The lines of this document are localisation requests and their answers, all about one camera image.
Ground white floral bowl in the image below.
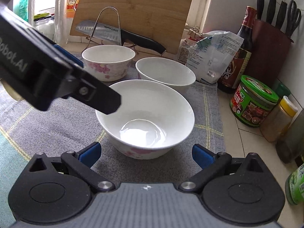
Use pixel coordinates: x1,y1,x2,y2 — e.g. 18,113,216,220
95,79,195,160
135,57,196,95
81,45,135,82

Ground santoku kitchen knife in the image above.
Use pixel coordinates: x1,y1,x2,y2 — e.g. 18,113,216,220
75,20,166,55

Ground tall plastic cup stack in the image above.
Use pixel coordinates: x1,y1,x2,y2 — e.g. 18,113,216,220
54,0,68,47

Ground grey blue checked towel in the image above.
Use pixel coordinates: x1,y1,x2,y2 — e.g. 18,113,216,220
1,82,226,227

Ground glass jar yellow lid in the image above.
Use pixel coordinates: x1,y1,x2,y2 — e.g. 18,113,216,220
33,12,55,40

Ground green dish soap bottle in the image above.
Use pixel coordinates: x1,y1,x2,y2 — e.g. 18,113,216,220
13,0,29,22

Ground green lid sauce jar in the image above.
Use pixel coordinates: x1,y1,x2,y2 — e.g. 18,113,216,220
230,75,279,127

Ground yellow lid spice jar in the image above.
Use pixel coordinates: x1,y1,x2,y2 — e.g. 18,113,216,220
260,96,298,143

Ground dark soy sauce bottle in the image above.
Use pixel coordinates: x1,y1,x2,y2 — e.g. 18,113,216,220
217,6,257,94

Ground green label bottle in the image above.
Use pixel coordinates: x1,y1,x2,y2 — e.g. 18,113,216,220
285,164,304,205

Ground bamboo cutting board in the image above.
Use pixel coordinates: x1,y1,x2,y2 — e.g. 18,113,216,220
70,0,192,55

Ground white plastic food bag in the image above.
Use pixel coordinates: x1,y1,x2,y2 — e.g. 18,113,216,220
177,28,244,86

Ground dark red knife block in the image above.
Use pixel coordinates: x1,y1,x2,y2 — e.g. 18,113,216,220
244,0,302,89

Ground wire board stand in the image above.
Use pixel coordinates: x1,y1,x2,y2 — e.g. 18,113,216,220
85,6,124,49

